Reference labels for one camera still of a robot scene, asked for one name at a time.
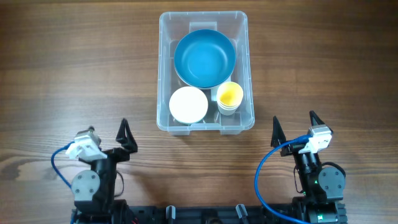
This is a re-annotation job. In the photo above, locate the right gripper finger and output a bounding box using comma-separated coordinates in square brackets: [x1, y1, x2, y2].
[271, 116, 287, 148]
[309, 110, 333, 133]

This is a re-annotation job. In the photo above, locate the yellow cup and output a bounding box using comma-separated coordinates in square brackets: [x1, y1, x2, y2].
[216, 82, 244, 108]

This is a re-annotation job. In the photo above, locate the pink bowl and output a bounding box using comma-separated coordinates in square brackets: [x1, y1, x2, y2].
[169, 86, 208, 123]

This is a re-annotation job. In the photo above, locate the dark blue bowl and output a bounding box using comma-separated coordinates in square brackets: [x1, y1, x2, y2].
[174, 29, 236, 75]

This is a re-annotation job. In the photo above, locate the light blue bowl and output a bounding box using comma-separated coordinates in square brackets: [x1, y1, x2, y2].
[174, 119, 203, 126]

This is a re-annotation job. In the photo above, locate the pink cup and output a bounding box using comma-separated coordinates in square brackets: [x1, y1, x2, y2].
[218, 103, 239, 116]

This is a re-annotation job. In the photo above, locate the cream plate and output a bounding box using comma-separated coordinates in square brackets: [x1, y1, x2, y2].
[177, 72, 232, 89]

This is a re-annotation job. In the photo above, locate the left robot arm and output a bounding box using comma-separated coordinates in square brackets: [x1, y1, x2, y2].
[66, 118, 139, 223]

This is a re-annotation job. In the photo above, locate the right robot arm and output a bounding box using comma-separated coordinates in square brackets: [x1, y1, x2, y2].
[280, 111, 348, 223]

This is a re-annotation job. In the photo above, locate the clear plastic storage container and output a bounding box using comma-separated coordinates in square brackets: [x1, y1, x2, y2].
[156, 11, 255, 135]

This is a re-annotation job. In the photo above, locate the right blue cable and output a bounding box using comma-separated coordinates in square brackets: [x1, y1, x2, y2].
[254, 134, 313, 224]

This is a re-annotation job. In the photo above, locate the blue cable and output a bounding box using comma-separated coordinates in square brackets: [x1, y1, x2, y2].
[50, 141, 77, 224]
[254, 134, 313, 224]

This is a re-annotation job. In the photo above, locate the left blue cable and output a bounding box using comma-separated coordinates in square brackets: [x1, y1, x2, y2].
[50, 141, 77, 224]

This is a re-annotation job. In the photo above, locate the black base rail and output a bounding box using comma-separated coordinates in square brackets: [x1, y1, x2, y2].
[70, 197, 348, 224]

